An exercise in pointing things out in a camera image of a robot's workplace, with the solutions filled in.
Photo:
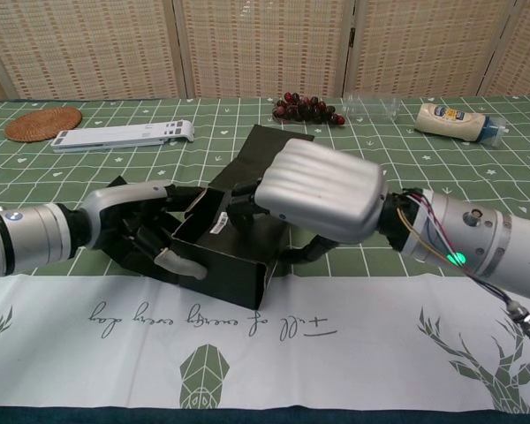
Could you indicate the round woven rattan coaster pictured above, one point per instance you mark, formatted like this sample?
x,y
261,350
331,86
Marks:
x,y
42,126

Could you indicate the bunch of dark red grapes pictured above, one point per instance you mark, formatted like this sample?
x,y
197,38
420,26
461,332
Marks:
x,y
305,110

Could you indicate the green checked deer tablecloth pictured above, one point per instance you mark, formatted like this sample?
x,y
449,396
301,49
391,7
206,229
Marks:
x,y
115,335

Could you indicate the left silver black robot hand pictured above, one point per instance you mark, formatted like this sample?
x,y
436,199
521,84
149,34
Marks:
x,y
119,201

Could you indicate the white folding laptop stand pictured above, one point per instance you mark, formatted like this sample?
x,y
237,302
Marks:
x,y
119,134

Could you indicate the black foldable cardboard box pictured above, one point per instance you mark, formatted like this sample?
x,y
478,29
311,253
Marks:
x,y
229,274

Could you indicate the clear plastic cup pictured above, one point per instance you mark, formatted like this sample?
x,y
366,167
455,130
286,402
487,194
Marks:
x,y
371,106

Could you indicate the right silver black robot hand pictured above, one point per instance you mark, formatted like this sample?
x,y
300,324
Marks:
x,y
322,190

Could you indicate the mayonnaise squeeze bottle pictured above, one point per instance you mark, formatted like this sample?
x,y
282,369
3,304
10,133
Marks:
x,y
450,121

